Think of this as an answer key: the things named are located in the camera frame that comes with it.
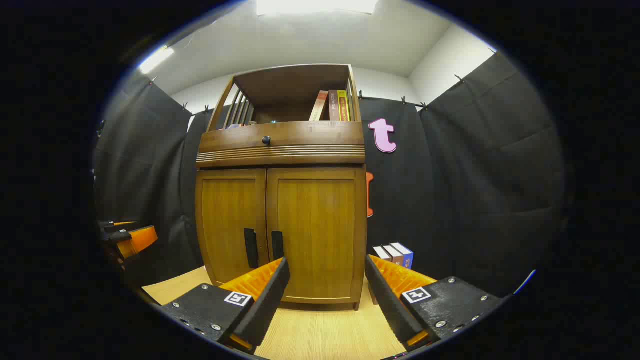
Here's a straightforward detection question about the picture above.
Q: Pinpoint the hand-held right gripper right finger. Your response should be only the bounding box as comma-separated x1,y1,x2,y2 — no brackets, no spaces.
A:
364,253,505,351

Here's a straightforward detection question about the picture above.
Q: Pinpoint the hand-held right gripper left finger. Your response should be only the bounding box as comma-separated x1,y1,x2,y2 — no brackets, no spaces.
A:
159,257,291,355

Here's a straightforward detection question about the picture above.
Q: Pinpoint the wooden cabinet door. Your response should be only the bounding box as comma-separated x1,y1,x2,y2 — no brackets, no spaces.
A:
266,167,368,306
195,169,268,288

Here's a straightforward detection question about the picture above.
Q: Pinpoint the wooden double-door shoe cabinet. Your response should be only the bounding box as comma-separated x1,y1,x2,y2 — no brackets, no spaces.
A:
195,63,369,312

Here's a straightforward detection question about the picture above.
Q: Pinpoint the reddish brown thick book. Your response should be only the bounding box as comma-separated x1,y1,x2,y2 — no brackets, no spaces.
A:
382,244,405,267

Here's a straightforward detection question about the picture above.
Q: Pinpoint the blue thick book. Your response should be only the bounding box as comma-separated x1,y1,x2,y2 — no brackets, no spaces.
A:
391,242,415,270

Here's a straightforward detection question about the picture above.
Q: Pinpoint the black backdrop cloth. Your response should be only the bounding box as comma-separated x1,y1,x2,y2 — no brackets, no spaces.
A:
92,50,566,301

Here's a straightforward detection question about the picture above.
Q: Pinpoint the beige book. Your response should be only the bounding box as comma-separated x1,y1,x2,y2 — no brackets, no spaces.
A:
309,90,330,122

